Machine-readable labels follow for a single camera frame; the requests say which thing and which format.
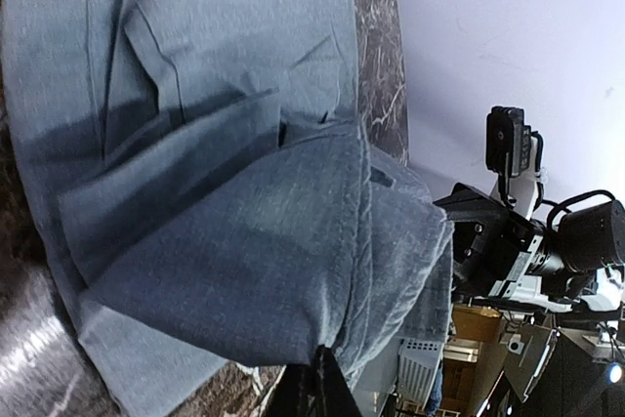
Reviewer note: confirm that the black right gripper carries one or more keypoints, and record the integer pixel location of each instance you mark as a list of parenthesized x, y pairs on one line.
[(493, 247)]

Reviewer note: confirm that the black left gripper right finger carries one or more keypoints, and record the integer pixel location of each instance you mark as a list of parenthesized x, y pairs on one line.
[(333, 396)]

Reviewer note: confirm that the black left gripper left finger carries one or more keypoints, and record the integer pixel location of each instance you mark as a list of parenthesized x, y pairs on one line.
[(301, 390)]

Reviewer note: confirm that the grey long sleeve shirt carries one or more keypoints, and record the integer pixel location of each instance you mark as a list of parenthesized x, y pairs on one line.
[(206, 192)]

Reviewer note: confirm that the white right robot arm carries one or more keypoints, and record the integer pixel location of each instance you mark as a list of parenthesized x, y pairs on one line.
[(572, 262)]

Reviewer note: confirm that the white slotted cable duct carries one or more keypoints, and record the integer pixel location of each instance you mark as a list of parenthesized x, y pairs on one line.
[(418, 362)]

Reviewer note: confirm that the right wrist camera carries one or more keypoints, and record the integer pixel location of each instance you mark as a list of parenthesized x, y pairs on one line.
[(514, 153)]

